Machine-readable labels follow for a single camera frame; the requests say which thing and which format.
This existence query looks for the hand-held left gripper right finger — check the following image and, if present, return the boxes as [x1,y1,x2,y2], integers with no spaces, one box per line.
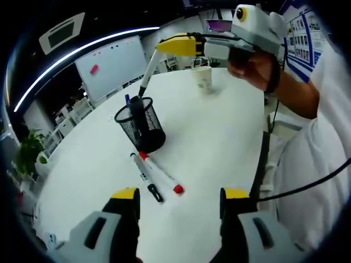
[220,187,304,263]

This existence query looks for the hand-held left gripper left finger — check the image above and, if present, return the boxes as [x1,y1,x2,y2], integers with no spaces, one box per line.
[56,187,140,263]

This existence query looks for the clip cap black whiteboard marker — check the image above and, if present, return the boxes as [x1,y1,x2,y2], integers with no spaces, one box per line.
[129,152,165,203]

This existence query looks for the black laser pointer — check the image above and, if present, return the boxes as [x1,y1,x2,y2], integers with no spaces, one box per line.
[128,95,145,138]

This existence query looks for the red cap whiteboard marker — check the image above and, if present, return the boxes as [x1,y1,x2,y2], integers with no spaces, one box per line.
[138,151,184,195]

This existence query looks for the black mesh pen holder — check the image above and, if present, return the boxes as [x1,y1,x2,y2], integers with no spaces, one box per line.
[114,96,167,154]

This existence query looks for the large standing whiteboard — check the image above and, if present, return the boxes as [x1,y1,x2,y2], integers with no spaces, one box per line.
[74,35,149,101]

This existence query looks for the person's right hand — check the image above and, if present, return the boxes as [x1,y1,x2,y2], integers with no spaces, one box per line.
[227,50,277,90]

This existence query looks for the purple screen monitor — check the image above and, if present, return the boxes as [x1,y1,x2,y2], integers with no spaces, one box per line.
[205,19,234,33]

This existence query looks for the ceiling light strip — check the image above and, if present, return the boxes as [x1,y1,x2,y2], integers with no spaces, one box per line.
[13,26,160,112]

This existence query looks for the black wristband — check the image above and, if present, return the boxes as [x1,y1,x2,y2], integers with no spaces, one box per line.
[267,59,282,94]

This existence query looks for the small white device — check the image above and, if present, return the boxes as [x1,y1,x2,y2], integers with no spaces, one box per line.
[47,232,58,249]

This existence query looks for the person in white shirt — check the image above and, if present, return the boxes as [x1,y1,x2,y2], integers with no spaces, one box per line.
[267,32,351,247]

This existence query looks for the green potted plant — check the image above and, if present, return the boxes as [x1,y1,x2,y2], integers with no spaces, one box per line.
[15,128,49,180]

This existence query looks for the ceiling air conditioner vent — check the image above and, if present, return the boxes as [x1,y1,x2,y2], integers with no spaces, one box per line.
[38,12,86,54]

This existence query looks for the white cabinet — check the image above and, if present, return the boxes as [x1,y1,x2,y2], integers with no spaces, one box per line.
[23,100,57,135]

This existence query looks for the blue framed wall poster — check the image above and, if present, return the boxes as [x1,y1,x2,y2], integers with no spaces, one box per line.
[285,7,327,83]

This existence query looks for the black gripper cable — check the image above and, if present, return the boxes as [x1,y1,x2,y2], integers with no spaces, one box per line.
[256,157,351,202]
[267,93,280,135]

